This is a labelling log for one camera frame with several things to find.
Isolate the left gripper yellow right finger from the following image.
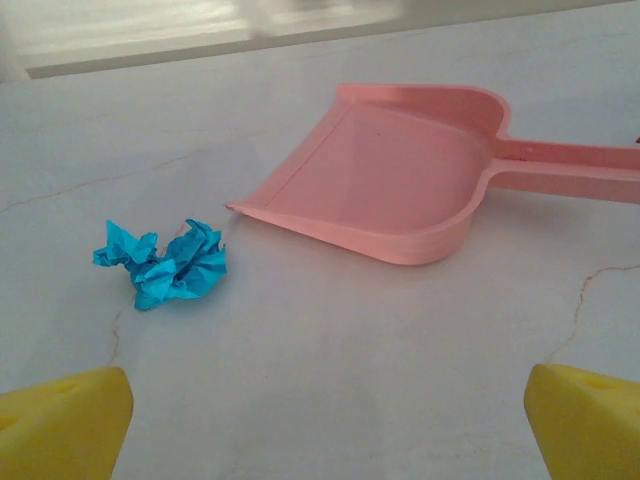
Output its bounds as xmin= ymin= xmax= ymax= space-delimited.
xmin=523 ymin=363 xmax=640 ymax=480

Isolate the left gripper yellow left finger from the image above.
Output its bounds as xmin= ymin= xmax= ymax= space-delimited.
xmin=0 ymin=365 xmax=135 ymax=480

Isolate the pink plastic dustpan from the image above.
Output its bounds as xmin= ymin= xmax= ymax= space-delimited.
xmin=224 ymin=83 xmax=640 ymax=267

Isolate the blue paper scrap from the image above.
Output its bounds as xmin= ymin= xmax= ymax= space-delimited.
xmin=91 ymin=218 xmax=229 ymax=312

